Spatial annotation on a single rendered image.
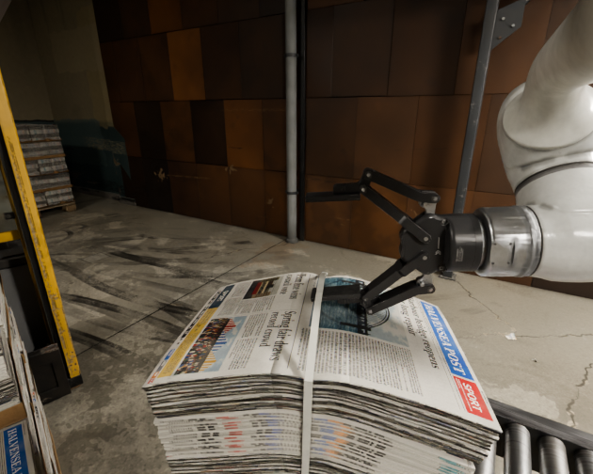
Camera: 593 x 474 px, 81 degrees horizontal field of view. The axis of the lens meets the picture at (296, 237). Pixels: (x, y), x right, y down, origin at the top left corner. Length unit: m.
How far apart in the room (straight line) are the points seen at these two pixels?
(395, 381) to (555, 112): 0.36
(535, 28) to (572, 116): 2.96
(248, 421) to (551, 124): 0.50
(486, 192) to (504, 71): 0.96
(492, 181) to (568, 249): 3.00
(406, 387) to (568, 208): 0.28
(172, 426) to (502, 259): 0.45
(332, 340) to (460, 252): 0.19
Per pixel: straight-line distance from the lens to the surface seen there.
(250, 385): 0.44
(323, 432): 0.47
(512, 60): 3.45
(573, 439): 1.06
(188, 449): 0.55
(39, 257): 2.06
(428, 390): 0.46
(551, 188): 0.52
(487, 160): 3.45
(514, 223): 0.48
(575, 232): 0.49
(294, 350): 0.46
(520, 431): 1.02
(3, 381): 0.99
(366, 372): 0.44
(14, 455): 0.98
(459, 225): 0.47
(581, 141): 0.55
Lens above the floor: 1.47
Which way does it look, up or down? 20 degrees down
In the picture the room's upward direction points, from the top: straight up
